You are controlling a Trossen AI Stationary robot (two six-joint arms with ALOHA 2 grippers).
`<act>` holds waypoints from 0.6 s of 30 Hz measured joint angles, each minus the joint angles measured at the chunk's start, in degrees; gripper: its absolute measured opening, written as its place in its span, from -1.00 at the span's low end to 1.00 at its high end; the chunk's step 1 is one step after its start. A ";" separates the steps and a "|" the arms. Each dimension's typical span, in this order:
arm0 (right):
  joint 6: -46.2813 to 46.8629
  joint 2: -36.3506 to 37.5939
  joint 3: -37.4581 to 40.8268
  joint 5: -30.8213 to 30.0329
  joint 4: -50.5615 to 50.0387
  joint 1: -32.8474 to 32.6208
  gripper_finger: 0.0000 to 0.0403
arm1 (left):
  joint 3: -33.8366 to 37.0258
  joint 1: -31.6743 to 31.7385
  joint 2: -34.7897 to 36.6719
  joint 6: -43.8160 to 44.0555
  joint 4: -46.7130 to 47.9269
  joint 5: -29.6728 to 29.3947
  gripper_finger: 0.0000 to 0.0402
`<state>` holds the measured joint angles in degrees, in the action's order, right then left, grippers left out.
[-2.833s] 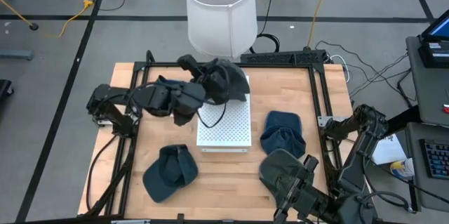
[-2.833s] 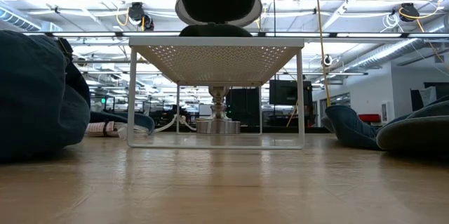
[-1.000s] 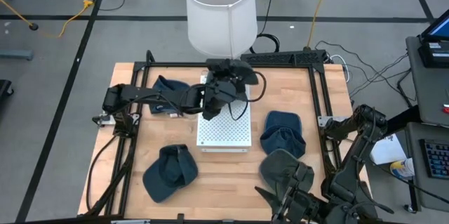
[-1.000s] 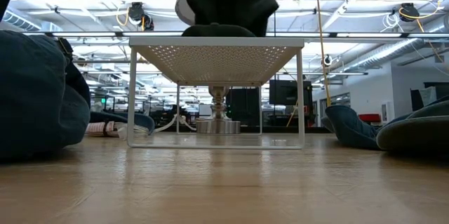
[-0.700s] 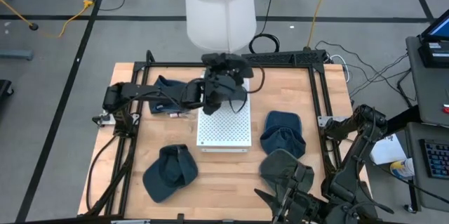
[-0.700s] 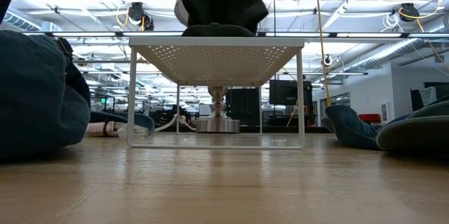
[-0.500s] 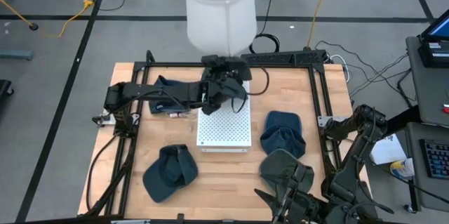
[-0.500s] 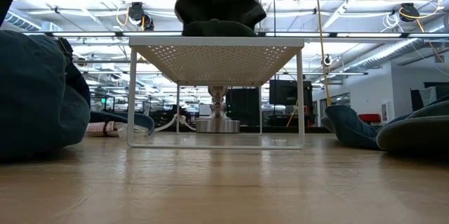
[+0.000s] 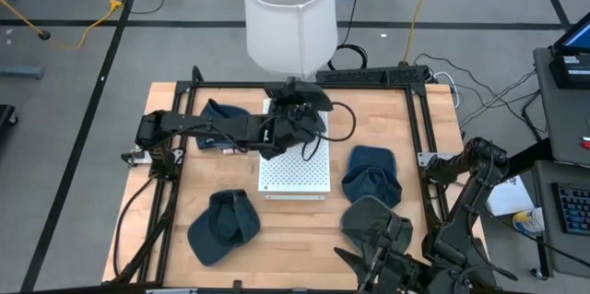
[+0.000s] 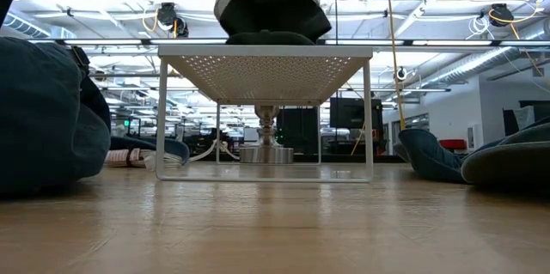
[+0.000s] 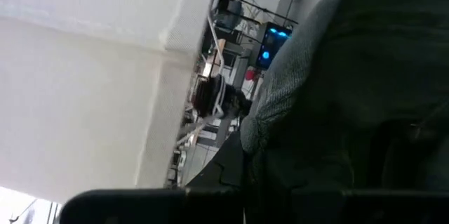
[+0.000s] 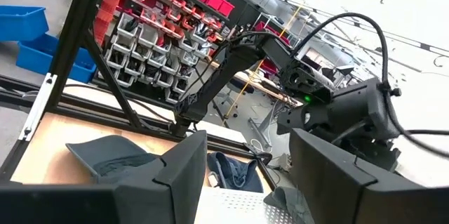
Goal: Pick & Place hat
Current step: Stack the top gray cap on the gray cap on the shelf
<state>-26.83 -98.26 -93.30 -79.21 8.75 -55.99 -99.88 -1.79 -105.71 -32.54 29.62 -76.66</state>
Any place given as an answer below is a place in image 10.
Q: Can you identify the white lamp cord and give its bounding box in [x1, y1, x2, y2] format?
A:
[188, 138, 241, 163]

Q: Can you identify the black ceiling cable reel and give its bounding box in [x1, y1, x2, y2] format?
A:
[144, 2, 190, 39]
[487, 1, 542, 28]

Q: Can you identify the table lamp white shade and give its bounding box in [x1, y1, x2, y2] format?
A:
[213, 0, 320, 165]

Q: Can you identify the black background monitor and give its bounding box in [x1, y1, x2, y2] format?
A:
[329, 97, 383, 131]

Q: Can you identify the yellow hanging cable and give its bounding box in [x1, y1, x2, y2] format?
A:
[385, 0, 407, 132]

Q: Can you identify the black aluminium frame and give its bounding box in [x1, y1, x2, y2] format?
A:
[29, 37, 550, 48]

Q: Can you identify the red cart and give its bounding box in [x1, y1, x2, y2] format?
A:
[437, 138, 468, 151]

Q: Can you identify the paper hang tag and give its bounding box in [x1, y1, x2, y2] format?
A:
[105, 148, 184, 170]

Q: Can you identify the silver ceiling duct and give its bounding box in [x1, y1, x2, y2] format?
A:
[420, 46, 550, 90]

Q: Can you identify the black background cabinet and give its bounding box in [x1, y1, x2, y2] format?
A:
[277, 107, 321, 155]

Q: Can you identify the white perforated metal shelf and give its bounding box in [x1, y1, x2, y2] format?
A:
[155, 45, 374, 184]

